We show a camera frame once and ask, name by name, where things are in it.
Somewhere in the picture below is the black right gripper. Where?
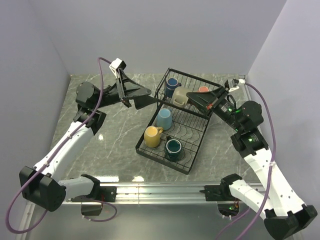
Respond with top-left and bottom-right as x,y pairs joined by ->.
185,86 -> 244,132

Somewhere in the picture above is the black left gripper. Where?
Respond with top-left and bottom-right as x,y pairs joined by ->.
94,68 -> 157,110

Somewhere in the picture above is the pink mug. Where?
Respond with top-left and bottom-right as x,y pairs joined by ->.
198,86 -> 210,93

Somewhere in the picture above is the grey-green ceramic mug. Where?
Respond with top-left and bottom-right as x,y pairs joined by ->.
171,86 -> 192,108

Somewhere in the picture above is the dark blue glazed mug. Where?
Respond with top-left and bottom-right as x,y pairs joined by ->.
164,77 -> 181,98

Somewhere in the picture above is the light blue mug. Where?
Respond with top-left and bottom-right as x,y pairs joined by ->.
156,108 -> 172,131

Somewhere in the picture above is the cream yellow mug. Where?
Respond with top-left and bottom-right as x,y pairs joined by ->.
143,126 -> 164,148

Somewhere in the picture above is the black wire dish rack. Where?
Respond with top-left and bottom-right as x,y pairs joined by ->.
135,68 -> 220,175

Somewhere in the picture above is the dark green mug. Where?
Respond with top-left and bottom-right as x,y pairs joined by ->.
164,136 -> 183,162

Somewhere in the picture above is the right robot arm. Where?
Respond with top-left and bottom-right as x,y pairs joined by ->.
187,87 -> 318,240

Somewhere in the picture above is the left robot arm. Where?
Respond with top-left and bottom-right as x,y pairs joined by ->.
19,68 -> 156,212

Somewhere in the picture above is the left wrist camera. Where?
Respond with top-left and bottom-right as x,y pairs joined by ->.
109,58 -> 127,78

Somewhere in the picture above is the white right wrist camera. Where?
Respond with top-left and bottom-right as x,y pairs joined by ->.
224,78 -> 246,93

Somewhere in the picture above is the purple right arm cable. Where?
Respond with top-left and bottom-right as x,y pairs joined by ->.
215,82 -> 277,240

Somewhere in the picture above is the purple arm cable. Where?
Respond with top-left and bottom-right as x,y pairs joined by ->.
6,56 -> 118,235
215,82 -> 277,240

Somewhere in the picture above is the white aluminium side rail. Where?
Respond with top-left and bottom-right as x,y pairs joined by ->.
238,74 -> 276,181

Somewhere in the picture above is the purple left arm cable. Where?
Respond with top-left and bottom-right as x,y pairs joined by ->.
6,56 -> 118,235

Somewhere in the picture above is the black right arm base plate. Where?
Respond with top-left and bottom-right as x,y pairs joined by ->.
199,184 -> 235,202

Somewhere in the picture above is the aluminium front rail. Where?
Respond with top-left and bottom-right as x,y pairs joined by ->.
27,183 -> 266,205

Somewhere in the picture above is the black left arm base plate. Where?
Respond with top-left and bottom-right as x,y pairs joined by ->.
69,186 -> 117,203

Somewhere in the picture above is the black box under rail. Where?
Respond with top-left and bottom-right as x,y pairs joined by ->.
80,203 -> 103,217

